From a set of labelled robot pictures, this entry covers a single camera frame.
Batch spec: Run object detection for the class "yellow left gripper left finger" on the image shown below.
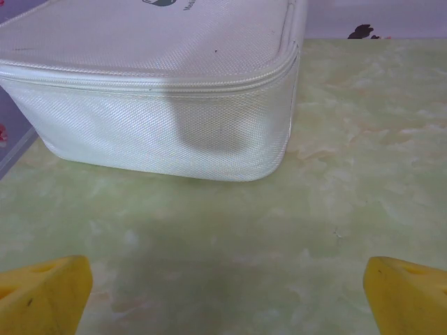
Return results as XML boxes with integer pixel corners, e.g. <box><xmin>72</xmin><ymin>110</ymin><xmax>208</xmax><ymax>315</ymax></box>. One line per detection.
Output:
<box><xmin>0</xmin><ymin>255</ymin><xmax>94</xmax><ymax>335</ymax></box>

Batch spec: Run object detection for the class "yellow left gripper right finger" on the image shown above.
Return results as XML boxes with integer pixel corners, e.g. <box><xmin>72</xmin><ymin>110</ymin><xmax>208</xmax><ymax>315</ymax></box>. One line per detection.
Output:
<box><xmin>362</xmin><ymin>256</ymin><xmax>447</xmax><ymax>335</ymax></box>

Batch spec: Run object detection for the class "white plastic box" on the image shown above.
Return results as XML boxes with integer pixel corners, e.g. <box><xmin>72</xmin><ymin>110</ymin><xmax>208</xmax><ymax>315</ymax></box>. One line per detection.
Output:
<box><xmin>0</xmin><ymin>0</ymin><xmax>309</xmax><ymax>184</ymax></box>

